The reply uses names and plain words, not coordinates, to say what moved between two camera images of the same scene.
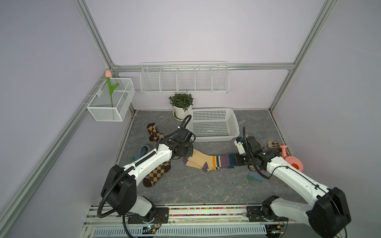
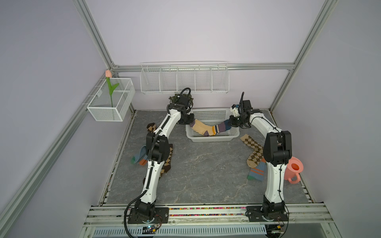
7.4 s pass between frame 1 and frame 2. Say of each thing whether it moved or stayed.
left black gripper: moved
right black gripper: moved
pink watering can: stayed
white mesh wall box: stayed
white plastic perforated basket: stayed
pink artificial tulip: stayed
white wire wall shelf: stayed
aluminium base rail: stayed
